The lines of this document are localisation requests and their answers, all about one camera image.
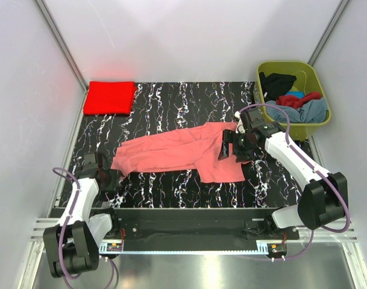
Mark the aluminium corner post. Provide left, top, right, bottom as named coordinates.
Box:
left=308, top=0, right=351, bottom=66
left=32, top=0, right=90, bottom=93

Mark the folded red t shirt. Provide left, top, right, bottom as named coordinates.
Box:
left=83, top=81, right=137, bottom=115

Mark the dark red garment in bin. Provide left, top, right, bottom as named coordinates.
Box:
left=276, top=92, right=322, bottom=109

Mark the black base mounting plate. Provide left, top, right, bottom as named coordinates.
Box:
left=49, top=207, right=339, bottom=252

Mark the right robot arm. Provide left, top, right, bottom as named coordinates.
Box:
left=218, top=105, right=350, bottom=239

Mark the black garment in bin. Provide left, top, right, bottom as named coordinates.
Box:
left=259, top=72, right=296, bottom=101

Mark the grey blue garment in bin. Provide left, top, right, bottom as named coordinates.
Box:
left=266, top=99, right=328, bottom=123

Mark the right aluminium corner post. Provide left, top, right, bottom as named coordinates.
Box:
left=308, top=0, right=351, bottom=66

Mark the bright blue garment in bin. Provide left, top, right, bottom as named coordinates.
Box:
left=286, top=91, right=305, bottom=99

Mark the left aluminium corner post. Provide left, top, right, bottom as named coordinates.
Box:
left=32, top=0, right=90, bottom=93

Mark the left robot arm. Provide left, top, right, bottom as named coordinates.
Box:
left=43, top=152, right=121, bottom=279

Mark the aluminium frame rail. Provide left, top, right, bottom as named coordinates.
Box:
left=29, top=218, right=359, bottom=256

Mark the pink t shirt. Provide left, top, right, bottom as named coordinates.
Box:
left=111, top=122, right=245, bottom=183

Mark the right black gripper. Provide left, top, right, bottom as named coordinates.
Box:
left=218, top=129, right=258, bottom=163

